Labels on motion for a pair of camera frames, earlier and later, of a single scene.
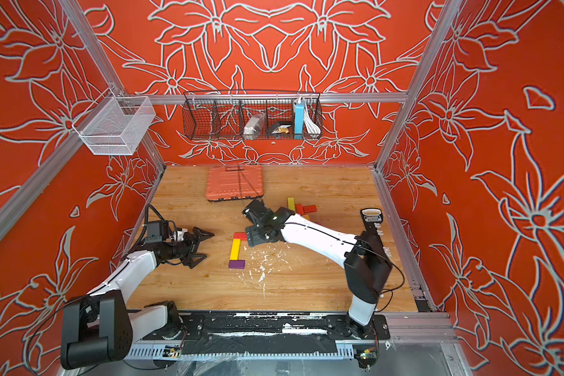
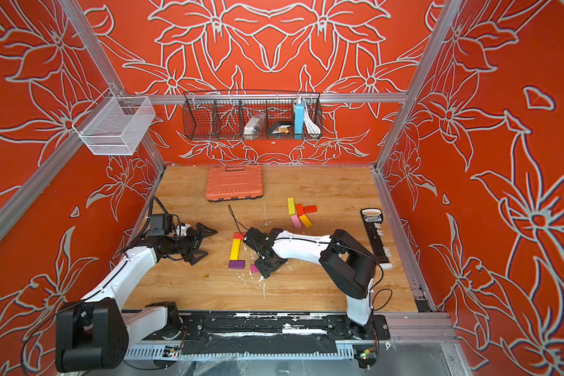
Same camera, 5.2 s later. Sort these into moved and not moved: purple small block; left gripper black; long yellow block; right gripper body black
Moved: right gripper body black
Not moved: left gripper black; long yellow block; purple small block
